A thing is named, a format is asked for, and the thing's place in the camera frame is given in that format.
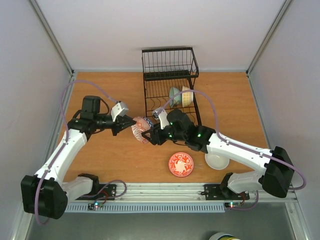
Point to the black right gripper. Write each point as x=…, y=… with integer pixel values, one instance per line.
x=158, y=136

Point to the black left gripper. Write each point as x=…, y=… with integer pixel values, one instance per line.
x=122, y=122

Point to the mint green ceramic bowl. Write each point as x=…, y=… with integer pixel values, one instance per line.
x=176, y=99

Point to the sun pattern ceramic bowl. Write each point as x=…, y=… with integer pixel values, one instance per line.
x=187, y=98

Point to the black wire dish rack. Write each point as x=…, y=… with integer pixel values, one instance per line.
x=164, y=68

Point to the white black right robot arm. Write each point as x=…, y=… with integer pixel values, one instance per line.
x=272, y=170

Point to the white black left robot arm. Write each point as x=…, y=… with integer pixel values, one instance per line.
x=44, y=193

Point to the red floral pattern bowl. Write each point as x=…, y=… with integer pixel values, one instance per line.
x=181, y=164

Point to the white ceramic bowl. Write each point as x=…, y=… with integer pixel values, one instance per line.
x=216, y=162

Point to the left small circuit board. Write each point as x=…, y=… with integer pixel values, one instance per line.
x=94, y=206

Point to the small circuit board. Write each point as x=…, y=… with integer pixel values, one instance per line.
x=94, y=206
x=233, y=205

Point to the right small circuit board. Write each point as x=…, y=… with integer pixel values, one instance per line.
x=233, y=205

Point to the white yellow round container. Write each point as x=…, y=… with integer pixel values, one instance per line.
x=223, y=236

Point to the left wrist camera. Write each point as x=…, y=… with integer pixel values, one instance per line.
x=119, y=109

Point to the aluminium front frame rail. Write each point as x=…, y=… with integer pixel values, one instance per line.
x=184, y=193

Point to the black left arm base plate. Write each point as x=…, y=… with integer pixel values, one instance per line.
x=100, y=192

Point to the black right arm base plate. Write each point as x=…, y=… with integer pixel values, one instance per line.
x=214, y=193

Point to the grey slotted cable duct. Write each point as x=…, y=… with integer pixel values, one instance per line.
x=144, y=208

